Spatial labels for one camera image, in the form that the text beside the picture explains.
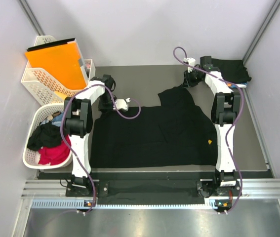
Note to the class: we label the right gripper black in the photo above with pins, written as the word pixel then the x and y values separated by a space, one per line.
pixel 186 77

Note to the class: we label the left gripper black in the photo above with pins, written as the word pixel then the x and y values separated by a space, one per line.
pixel 104 109

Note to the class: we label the black t shirt flower print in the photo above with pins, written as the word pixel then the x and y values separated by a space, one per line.
pixel 176 132

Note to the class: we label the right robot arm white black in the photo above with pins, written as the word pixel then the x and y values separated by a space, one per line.
pixel 225 110

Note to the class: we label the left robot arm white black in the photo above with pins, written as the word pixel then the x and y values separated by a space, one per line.
pixel 78 123

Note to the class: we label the folded black t shirt stack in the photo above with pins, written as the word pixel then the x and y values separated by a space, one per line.
pixel 233 71

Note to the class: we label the blue garment in basket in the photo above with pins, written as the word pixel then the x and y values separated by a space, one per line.
pixel 54 119

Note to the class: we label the orange folder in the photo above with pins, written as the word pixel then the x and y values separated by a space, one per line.
pixel 64 62

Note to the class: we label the white perforated file organizer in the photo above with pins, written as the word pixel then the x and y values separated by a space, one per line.
pixel 41 84

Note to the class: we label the black garment in basket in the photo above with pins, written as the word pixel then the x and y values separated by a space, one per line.
pixel 46 135

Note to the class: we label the red garment in basket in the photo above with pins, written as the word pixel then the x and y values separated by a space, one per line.
pixel 55 155

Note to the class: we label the white oval laundry basket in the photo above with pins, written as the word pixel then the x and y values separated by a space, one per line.
pixel 31 158

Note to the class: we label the black folder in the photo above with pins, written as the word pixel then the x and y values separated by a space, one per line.
pixel 51 44

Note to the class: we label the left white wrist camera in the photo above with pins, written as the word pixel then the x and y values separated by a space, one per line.
pixel 122 104

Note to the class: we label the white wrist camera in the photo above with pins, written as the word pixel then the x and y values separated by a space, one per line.
pixel 191 62
pixel 122 104

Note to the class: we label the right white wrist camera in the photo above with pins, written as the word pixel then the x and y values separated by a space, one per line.
pixel 191 62

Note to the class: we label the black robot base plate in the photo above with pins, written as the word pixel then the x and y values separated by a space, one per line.
pixel 150 188

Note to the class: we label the aluminium frame rail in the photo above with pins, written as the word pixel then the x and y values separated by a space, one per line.
pixel 52 194

